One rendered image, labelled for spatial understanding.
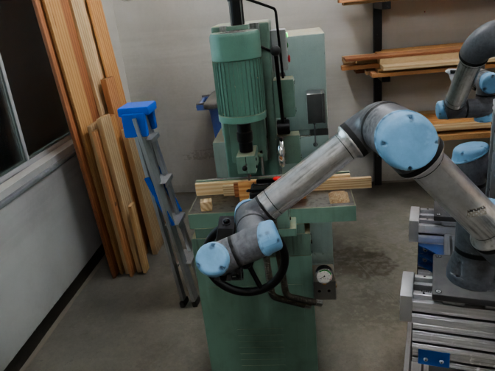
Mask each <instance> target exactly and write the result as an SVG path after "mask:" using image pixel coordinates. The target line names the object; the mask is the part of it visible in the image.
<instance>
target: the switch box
mask: <svg viewBox="0 0 495 371"><path fill-rule="evenodd" d="M279 35H280V41H281V54H282V61H283V68H284V71H287V70H288V66H289V65H288V54H287V35H286V29H285V28H279ZM270 39H271V47H272V46H274V45H277V46H278V38H277V32H276V29H271V30H270ZM272 59H273V71H275V60H274V56H273V55H272Z"/></svg>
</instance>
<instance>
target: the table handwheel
mask: <svg viewBox="0 0 495 371"><path fill-rule="evenodd" d="M217 228H218V226H216V227H215V228H214V229H213V230H212V231H211V232H210V233H209V234H208V236H207V237H206V239H205V241H204V244H207V243H209V242H213V241H215V239H216V237H217ZM279 235H280V234H279ZM280 237H281V235H280ZM281 240H282V243H283V247H282V249H281V250H279V252H280V256H281V263H280V267H279V269H278V271H277V273H276V274H275V276H274V277H273V278H272V279H271V280H270V281H268V282H267V283H265V284H263V285H262V284H261V282H260V280H259V278H258V277H257V275H256V273H255V271H254V269H253V267H252V265H253V262H252V263H250V264H247V265H244V266H243V269H248V270H249V272H250V274H251V275H252V277H253V279H254V281H255V283H256V285H257V287H253V288H242V287H238V286H233V285H231V284H229V283H227V282H225V281H216V280H214V278H211V277H209V278H210V279H211V281H212V282H213V283H214V284H216V285H217V286H218V287H220V288H221V289H222V290H224V291H226V292H229V293H231V294H235V295H239V296H256V295H260V294H263V293H266V292H268V291H270V290H271V289H273V288H275V287H276V286H277V285H278V284H279V283H280V282H281V281H282V280H283V278H284V276H285V274H286V273H287V269H288V266H289V252H288V249H287V246H286V243H285V241H284V240H283V238H282V237H281ZM204 244H203V245H204Z"/></svg>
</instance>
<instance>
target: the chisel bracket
mask: <svg viewBox="0 0 495 371"><path fill-rule="evenodd" d="M257 154H258V147H257V145H253V151H252V152H248V153H241V152H240V151H238V153H237V156H236V164H237V171H238V174H254V173H256V172H257V168H258V164H259V158H258V155H257ZM245 164H247V171H245V172H244V171H243V170H242V167H243V166H244V165H245Z"/></svg>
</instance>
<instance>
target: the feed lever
mask: <svg viewBox="0 0 495 371"><path fill-rule="evenodd" d="M270 53H271V55H273V56H274V60H275V73H276V80H277V87H278V100H279V107H280V114H281V119H280V120H277V133H278V134H279V135H288V134H290V125H289V119H284V107H283V99H282V92H281V78H280V70H279V62H278V56H279V55H280V53H281V49H280V47H279V46H277V45H274V46H272V47H271V49H270Z"/></svg>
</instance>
